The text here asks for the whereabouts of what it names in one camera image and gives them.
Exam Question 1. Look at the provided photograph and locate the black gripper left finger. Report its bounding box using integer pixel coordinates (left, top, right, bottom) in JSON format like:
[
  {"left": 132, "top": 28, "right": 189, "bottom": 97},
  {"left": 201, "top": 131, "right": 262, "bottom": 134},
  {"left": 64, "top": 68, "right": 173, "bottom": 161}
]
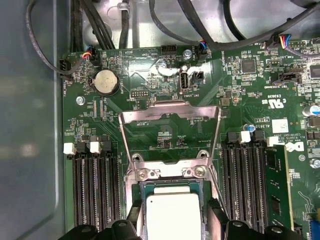
[{"left": 71, "top": 198, "right": 145, "bottom": 240}]

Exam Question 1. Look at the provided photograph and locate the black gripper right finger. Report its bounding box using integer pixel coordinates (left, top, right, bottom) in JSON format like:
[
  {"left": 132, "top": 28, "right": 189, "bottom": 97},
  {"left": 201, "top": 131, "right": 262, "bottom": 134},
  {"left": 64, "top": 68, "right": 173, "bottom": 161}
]
[{"left": 206, "top": 196, "right": 304, "bottom": 240}]

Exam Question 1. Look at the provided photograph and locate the thin metal locking lever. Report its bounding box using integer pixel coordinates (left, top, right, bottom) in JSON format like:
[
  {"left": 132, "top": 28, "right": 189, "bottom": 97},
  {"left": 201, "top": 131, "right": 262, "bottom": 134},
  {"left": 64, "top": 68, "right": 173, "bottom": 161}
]
[{"left": 208, "top": 162, "right": 230, "bottom": 221}]

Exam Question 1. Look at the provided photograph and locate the CPU with silver heat spreader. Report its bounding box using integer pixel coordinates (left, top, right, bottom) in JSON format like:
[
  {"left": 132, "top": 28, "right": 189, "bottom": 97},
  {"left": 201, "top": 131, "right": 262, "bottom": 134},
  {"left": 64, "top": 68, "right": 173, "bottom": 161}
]
[{"left": 139, "top": 181, "right": 206, "bottom": 240}]

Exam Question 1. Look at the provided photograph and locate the metal socket cover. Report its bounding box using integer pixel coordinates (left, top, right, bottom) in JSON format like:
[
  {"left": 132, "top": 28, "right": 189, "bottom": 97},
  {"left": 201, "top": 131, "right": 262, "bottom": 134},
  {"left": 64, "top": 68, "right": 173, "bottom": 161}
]
[{"left": 118, "top": 99, "right": 223, "bottom": 181}]

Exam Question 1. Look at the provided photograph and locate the blue expansion slot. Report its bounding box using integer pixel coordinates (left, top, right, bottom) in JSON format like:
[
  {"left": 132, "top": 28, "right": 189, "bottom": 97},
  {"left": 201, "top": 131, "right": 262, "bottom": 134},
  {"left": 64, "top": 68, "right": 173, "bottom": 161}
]
[{"left": 309, "top": 218, "right": 320, "bottom": 240}]

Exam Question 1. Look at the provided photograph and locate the green RAM stick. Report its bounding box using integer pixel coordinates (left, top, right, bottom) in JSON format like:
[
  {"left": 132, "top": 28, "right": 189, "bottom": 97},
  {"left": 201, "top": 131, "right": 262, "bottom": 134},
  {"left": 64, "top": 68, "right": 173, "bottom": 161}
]
[{"left": 264, "top": 144, "right": 296, "bottom": 232}]

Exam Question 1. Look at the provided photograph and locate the green motherboard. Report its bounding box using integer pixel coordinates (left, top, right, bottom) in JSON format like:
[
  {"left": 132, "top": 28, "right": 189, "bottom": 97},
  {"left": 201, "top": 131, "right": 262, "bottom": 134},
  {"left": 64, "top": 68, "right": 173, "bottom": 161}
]
[{"left": 61, "top": 37, "right": 320, "bottom": 240}]

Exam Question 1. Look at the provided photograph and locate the black PC case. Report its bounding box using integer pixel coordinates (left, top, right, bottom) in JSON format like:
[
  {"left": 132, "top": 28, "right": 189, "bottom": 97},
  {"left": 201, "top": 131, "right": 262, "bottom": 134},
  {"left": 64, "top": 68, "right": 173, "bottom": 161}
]
[{"left": 0, "top": 0, "right": 320, "bottom": 240}]

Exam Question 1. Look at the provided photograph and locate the round coin battery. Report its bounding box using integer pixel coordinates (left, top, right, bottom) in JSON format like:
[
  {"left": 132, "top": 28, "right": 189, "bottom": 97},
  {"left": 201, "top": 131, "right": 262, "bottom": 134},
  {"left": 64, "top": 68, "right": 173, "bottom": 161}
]
[{"left": 89, "top": 68, "right": 119, "bottom": 96}]

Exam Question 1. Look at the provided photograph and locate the silver internal USB port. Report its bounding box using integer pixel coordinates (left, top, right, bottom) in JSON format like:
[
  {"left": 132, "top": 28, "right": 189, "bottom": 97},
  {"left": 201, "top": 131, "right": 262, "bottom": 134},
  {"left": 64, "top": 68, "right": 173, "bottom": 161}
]
[{"left": 179, "top": 71, "right": 191, "bottom": 95}]

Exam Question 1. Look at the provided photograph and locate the thick black wire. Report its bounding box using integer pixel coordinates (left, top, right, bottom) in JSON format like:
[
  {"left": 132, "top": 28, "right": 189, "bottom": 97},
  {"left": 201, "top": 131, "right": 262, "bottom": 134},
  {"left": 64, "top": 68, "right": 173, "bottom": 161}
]
[{"left": 178, "top": 0, "right": 320, "bottom": 51}]

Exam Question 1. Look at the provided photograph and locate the black braided wire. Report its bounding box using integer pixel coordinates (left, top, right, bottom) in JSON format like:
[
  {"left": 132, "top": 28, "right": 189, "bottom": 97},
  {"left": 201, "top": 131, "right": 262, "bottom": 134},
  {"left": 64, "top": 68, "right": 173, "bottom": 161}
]
[{"left": 69, "top": 0, "right": 83, "bottom": 53}]

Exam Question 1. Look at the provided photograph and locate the thin dark wire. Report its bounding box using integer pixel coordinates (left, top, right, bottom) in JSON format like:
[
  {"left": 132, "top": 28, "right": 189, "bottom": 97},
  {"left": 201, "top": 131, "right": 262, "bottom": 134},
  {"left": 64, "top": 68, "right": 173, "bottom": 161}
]
[{"left": 24, "top": 0, "right": 84, "bottom": 76}]

